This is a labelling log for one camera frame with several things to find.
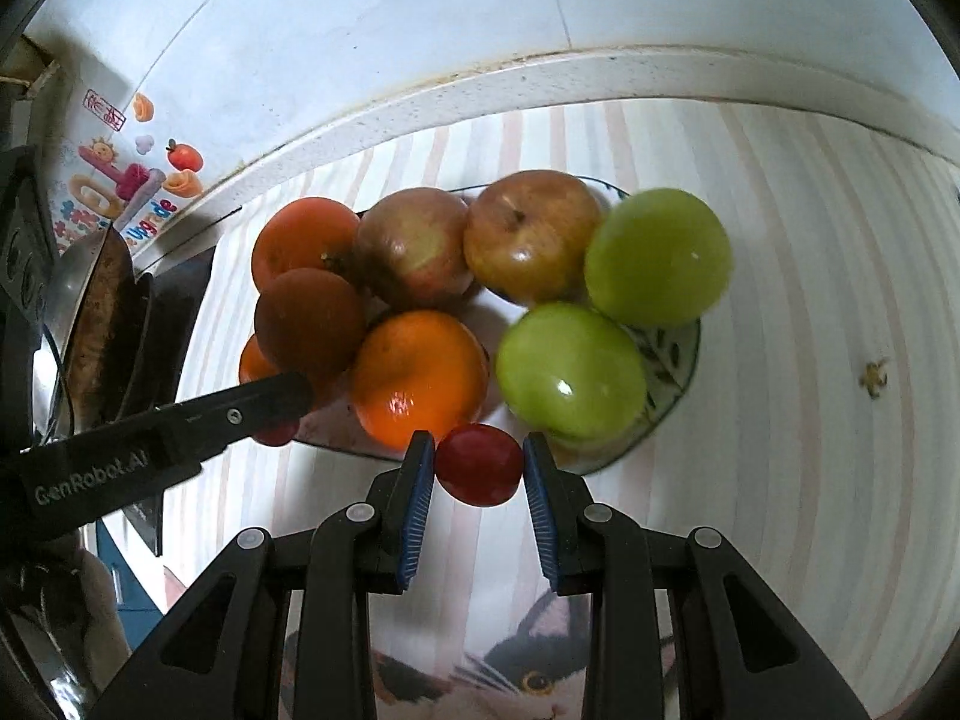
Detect steel wok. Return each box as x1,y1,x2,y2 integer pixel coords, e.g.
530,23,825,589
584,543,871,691
45,229,140,428

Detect large orange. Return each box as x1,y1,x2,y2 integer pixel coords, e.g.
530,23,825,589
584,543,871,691
350,309,490,449

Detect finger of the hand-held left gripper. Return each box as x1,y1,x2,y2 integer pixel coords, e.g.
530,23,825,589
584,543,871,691
161,371,314,464

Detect medium orange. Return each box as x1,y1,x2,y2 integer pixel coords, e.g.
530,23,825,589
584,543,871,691
250,196,362,293

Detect green apple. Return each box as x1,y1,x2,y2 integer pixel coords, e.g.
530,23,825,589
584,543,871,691
584,188,733,328
496,302,647,442

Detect colourful wall stickers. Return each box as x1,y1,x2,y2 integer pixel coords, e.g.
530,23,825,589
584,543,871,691
56,86,205,256

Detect blue cabinet front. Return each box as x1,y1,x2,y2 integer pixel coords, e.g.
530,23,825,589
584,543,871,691
96,521,170,616

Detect black induction cooktop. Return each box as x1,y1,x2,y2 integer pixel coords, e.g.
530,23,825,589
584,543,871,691
112,206,245,556

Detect red-brown apple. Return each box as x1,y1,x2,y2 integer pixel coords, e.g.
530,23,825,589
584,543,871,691
354,187,481,312

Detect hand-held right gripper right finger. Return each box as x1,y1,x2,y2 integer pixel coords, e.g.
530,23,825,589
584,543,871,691
523,433,875,720

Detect small orange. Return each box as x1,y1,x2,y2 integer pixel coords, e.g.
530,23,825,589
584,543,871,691
238,334,282,385

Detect striped cat print tablecloth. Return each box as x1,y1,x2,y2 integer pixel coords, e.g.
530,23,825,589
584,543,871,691
161,101,960,720

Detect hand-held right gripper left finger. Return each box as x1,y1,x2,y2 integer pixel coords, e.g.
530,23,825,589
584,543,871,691
90,430,437,720

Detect person's left forearm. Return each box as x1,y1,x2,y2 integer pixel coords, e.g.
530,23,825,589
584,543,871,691
0,532,128,713

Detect small dark red apple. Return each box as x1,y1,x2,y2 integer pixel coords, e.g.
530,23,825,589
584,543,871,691
253,268,370,391

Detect yellow-brown apple with stem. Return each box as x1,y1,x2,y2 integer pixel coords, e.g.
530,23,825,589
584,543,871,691
463,170,607,306

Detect oval floral plate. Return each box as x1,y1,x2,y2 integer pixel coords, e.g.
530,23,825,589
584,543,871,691
289,176,702,477

